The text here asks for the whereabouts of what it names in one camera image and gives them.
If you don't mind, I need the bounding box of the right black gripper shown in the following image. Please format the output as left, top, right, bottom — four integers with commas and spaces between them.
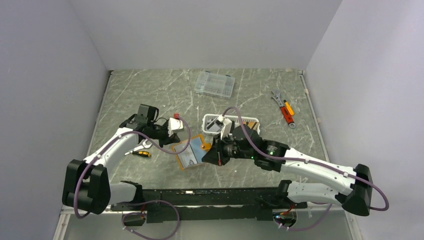
202, 132, 256, 166

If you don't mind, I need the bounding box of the white plastic basket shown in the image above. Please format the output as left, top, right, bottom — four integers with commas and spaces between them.
202, 113, 261, 135

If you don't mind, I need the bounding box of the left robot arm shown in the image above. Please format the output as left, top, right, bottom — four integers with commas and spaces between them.
61, 104, 189, 219

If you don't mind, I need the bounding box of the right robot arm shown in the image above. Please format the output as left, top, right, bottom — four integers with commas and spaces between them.
202, 126, 372, 217

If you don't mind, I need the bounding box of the gold cards stack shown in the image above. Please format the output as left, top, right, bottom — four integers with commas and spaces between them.
245, 121, 260, 133

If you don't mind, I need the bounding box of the clear plastic organizer box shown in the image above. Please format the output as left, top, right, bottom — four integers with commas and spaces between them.
194, 71, 236, 99

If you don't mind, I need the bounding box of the red adjustable wrench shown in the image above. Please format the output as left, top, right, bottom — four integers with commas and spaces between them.
271, 89, 296, 129

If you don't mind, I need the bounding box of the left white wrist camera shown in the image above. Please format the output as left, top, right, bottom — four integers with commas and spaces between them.
167, 113, 184, 137

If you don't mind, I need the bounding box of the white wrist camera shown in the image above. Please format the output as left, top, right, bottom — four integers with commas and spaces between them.
217, 115, 233, 140
167, 113, 184, 137

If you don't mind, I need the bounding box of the yellow black handled wrench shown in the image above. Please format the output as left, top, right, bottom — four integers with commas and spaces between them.
124, 139, 153, 158

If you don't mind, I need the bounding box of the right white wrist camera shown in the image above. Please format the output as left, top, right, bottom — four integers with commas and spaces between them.
217, 115, 233, 140

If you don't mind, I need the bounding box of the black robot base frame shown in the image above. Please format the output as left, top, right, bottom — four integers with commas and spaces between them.
110, 187, 291, 224

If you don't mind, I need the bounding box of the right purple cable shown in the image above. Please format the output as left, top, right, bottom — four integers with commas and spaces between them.
221, 106, 390, 232

